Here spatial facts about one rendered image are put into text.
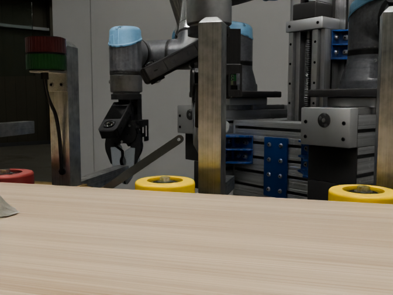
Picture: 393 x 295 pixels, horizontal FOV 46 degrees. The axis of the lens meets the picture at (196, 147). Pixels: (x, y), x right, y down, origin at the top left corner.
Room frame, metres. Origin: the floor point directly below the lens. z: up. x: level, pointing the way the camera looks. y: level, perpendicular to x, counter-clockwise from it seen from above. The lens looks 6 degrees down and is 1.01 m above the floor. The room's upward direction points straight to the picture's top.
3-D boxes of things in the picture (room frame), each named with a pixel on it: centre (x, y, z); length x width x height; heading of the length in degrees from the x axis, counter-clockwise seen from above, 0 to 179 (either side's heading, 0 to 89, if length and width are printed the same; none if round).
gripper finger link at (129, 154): (1.10, 0.15, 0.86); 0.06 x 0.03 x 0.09; 164
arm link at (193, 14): (0.79, -0.02, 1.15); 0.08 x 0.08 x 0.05
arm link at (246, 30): (1.59, -0.12, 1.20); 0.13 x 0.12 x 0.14; 72
